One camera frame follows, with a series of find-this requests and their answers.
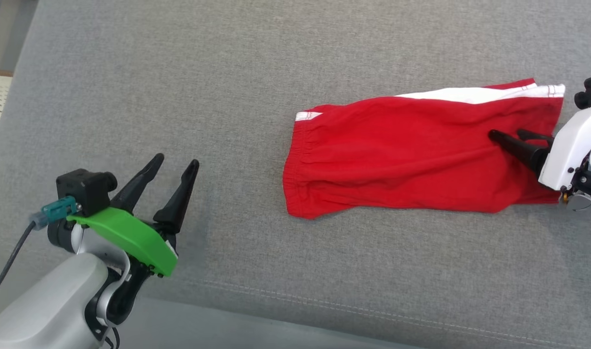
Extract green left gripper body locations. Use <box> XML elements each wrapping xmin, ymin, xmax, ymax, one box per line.
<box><xmin>66</xmin><ymin>207</ymin><xmax>178</xmax><ymax>278</ymax></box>

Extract grey fabric sofa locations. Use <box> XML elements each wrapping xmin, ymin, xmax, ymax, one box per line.
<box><xmin>0</xmin><ymin>0</ymin><xmax>591</xmax><ymax>349</ymax></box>

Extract red shorts with white trim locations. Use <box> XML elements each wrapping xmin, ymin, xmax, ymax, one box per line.
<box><xmin>283</xmin><ymin>79</ymin><xmax>566</xmax><ymax>220</ymax></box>

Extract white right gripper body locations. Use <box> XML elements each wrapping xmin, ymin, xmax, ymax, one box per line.
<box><xmin>538</xmin><ymin>102</ymin><xmax>591</xmax><ymax>190</ymax></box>

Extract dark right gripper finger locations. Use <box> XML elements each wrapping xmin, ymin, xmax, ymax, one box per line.
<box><xmin>488</xmin><ymin>129</ymin><xmax>550</xmax><ymax>175</ymax></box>
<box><xmin>517</xmin><ymin>128</ymin><xmax>555</xmax><ymax>146</ymax></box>

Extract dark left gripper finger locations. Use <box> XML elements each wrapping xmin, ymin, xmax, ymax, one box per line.
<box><xmin>110</xmin><ymin>153</ymin><xmax>165</xmax><ymax>215</ymax></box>
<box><xmin>153</xmin><ymin>159</ymin><xmax>200</xmax><ymax>234</ymax></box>

